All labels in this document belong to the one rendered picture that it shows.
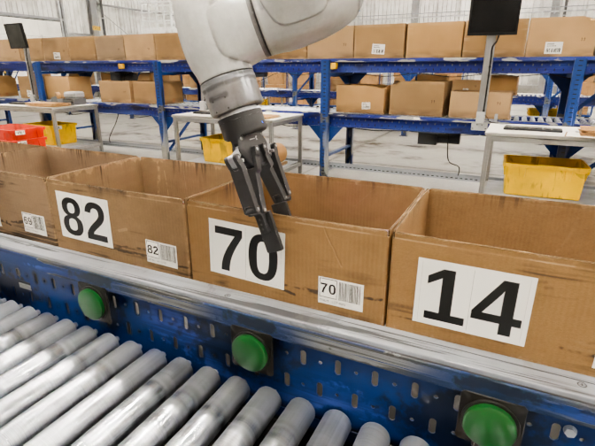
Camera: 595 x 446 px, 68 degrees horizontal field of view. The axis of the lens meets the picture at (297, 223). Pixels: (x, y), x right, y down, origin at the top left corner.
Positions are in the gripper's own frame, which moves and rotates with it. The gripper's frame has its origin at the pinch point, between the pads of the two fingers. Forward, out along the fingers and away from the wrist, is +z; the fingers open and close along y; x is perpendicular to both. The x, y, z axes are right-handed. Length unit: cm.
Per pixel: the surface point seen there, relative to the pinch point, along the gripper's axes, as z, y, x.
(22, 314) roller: 5, 10, -68
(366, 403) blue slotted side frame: 32.3, 3.5, 7.7
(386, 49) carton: -78, -452, -83
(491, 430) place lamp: 32.5, 8.4, 28.0
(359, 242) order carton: 4.9, 0.4, 14.0
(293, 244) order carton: 3.2, 0.5, 2.3
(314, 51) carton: -106, -451, -164
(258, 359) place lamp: 20.2, 8.2, -7.0
